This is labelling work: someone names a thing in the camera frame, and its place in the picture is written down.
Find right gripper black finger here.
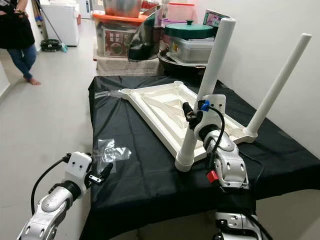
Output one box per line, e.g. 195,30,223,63
182,101,197,128

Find white plastic children table top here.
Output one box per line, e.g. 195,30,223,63
119,81,258,171

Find black tablecloth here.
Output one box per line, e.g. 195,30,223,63
80,75,320,240

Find black wok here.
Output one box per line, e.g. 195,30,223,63
157,50,211,76

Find clear plastic storage box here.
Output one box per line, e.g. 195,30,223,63
167,36,216,64

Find beige cloth-covered bench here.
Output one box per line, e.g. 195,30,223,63
96,54,161,77

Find black shiny bag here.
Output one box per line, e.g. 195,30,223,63
128,10,165,62

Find colourful printed carton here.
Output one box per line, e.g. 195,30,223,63
202,9,231,31

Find clear storage box orange lid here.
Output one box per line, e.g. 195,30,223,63
94,12,151,57

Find silver robot leg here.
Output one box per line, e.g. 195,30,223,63
212,212,271,240

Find mop with green head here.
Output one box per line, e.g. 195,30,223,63
32,0,70,53

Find person in black apron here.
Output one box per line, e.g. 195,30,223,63
0,0,42,86

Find white cabinet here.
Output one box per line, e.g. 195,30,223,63
41,2,81,47

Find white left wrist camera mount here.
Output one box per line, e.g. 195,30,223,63
64,151,94,188

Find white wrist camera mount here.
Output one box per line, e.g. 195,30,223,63
195,93,227,141
64,151,94,188

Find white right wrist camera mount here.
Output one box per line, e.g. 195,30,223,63
195,93,227,141

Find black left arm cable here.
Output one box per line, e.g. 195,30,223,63
30,154,71,221

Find black coiled hose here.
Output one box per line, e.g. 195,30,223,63
40,38,63,52

